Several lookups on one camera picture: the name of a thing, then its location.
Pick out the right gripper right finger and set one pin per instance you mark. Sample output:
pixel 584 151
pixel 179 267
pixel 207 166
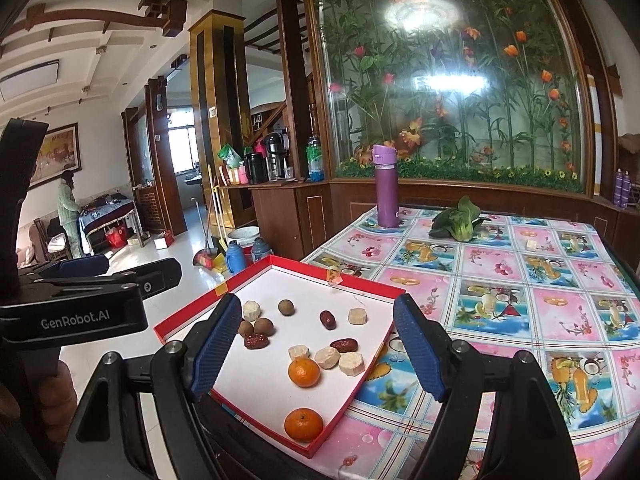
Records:
pixel 427 345

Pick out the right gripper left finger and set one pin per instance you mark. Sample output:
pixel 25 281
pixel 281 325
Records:
pixel 208 343

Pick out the beige hexagonal cake piece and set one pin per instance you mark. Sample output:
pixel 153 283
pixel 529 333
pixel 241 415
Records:
pixel 327 358

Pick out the brown date fruit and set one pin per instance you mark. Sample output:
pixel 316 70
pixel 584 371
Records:
pixel 345 345

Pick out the left hand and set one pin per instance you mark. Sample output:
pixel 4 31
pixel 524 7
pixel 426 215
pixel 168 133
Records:
pixel 58 401

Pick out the red broom dustpan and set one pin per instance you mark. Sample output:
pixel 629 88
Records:
pixel 211 256

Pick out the brown longan fruit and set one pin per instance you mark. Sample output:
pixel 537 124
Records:
pixel 286 307

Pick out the person in green clothes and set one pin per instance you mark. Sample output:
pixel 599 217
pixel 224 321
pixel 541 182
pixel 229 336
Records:
pixel 69 212

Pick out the red white tray box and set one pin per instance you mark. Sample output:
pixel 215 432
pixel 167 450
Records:
pixel 253 384

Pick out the orange mandarin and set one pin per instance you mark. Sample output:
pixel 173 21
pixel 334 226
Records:
pixel 303 425
pixel 304 372

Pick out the grey blue thermos flask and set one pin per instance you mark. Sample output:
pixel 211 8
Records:
pixel 260 249

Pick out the dark red jujube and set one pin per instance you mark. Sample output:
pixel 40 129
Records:
pixel 327 320

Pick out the white red bucket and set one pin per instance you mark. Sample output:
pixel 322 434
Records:
pixel 245 237

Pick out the green bok choy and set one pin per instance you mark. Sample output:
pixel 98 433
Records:
pixel 460 222

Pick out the colourful patterned tablecloth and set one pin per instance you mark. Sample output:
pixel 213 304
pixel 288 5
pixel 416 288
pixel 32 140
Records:
pixel 569 302

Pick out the wooden cabinet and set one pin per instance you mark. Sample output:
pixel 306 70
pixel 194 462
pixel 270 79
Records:
pixel 294 218

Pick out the purple thermos bottle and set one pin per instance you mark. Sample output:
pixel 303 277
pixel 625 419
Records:
pixel 386 184

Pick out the flower glass partition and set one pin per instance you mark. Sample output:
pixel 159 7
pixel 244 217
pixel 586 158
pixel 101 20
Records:
pixel 465 90

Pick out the framed wall painting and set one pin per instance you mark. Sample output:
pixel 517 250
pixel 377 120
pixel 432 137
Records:
pixel 59 152

